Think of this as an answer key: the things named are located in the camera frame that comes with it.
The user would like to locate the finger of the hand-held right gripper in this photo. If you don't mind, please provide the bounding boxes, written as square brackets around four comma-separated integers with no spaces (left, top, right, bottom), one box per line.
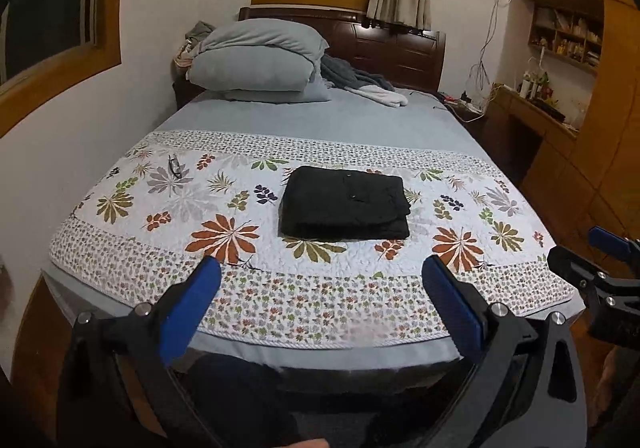
[547,245,610,285]
[588,226,640,265]

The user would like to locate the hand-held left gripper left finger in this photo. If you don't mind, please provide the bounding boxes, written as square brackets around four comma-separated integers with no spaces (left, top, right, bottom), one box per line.
[57,255,223,448]

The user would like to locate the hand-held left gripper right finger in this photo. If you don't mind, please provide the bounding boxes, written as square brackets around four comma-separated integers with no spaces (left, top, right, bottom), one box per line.
[421,255,588,448]

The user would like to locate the black pants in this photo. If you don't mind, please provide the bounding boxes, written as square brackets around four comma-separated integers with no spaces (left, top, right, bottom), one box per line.
[278,166,412,243]

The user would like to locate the person's right forearm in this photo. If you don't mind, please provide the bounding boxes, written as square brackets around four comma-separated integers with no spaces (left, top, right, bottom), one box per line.
[592,345,640,448]

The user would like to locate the floral patterned quilt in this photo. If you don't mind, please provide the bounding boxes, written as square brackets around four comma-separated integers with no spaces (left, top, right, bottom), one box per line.
[49,129,576,345]

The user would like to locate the person's leg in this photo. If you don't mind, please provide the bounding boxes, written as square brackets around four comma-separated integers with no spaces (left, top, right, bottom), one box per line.
[187,353,307,448]

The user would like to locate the bottles on desk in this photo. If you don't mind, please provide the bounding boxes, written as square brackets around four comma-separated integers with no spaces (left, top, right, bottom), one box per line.
[517,56,562,104]

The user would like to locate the white power strip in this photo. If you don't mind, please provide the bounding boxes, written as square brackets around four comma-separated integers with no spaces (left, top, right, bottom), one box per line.
[440,92,487,117]

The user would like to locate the grey sheeted bed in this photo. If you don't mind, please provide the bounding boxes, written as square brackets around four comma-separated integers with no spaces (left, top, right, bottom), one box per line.
[40,88,583,389]

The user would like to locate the white cloth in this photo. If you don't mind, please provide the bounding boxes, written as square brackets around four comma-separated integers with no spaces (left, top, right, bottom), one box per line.
[345,85,410,108]

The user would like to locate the grey crumpled clothes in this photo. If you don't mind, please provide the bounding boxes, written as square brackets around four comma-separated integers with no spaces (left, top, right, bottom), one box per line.
[320,55,397,91]

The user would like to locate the dark wooden headboard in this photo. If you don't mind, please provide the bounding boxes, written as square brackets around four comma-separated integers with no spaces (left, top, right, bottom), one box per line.
[237,6,447,93]

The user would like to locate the pile of mixed clothes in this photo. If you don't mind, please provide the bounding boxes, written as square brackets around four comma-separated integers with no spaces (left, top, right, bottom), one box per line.
[172,20,217,69]

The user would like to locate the large wooden framed window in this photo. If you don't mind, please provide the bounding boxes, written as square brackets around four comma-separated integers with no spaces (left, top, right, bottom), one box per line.
[0,0,132,136]

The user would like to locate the hanging wall cables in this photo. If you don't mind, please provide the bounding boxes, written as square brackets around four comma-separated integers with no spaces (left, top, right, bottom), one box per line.
[467,0,513,103]

